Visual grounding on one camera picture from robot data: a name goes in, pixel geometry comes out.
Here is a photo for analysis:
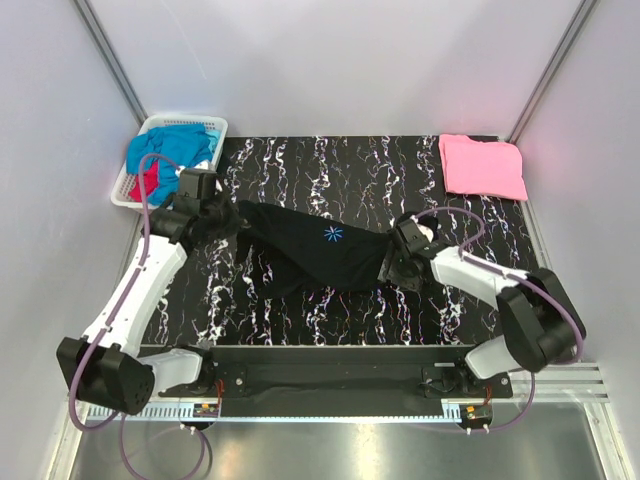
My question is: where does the black t-shirt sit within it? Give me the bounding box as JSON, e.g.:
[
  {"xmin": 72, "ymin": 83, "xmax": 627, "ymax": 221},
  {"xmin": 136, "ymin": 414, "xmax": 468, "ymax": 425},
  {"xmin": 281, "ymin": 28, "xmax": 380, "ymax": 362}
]
[{"xmin": 202, "ymin": 196, "xmax": 398, "ymax": 299}]

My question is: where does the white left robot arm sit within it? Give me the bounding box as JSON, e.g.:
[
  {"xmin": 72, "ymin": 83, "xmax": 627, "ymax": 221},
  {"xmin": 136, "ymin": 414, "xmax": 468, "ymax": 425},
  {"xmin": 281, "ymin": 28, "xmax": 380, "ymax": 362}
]
[{"xmin": 56, "ymin": 169, "xmax": 228, "ymax": 415}]

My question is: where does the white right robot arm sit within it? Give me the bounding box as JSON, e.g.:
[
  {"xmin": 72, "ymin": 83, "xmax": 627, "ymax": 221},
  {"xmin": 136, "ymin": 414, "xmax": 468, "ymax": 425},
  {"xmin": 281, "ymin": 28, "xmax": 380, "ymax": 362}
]
[{"xmin": 379, "ymin": 207, "xmax": 586, "ymax": 397}]

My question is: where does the red t-shirt in basket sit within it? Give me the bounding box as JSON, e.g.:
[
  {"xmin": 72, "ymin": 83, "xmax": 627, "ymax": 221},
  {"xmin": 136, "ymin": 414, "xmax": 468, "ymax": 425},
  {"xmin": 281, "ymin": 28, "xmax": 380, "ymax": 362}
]
[{"xmin": 129, "ymin": 163, "xmax": 159, "ymax": 204}]

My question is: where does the blue t-shirt in basket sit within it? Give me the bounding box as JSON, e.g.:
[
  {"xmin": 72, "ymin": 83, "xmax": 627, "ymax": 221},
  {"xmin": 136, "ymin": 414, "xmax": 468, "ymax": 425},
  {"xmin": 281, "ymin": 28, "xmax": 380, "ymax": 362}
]
[{"xmin": 126, "ymin": 123, "xmax": 220, "ymax": 206}]

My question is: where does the white plastic basket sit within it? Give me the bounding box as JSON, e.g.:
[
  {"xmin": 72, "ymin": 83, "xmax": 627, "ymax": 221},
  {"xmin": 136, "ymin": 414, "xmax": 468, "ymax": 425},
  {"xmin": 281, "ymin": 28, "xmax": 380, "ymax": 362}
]
[{"xmin": 111, "ymin": 113, "xmax": 228, "ymax": 212}]

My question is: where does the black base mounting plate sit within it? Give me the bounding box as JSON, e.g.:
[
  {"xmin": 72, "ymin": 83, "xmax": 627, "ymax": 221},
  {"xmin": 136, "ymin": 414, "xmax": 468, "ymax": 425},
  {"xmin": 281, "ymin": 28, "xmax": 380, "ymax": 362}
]
[{"xmin": 162, "ymin": 345, "xmax": 513, "ymax": 422}]

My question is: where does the folded pink t-shirt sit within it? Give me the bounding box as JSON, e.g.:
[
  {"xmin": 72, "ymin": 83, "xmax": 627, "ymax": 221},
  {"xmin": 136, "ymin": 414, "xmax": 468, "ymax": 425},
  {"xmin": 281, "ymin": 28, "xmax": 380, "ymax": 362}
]
[{"xmin": 438, "ymin": 134, "xmax": 528, "ymax": 201}]

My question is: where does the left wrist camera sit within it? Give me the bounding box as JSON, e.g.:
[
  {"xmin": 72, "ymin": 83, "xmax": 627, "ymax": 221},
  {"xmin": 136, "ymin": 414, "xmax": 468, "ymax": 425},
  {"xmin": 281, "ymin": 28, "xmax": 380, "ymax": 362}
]
[{"xmin": 177, "ymin": 169, "xmax": 219, "ymax": 199}]

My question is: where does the aluminium frame rail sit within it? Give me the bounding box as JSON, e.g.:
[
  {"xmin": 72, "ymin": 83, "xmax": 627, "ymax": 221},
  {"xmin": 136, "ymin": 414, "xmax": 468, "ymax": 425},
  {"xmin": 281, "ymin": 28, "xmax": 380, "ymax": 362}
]
[{"xmin": 67, "ymin": 362, "xmax": 611, "ymax": 424}]

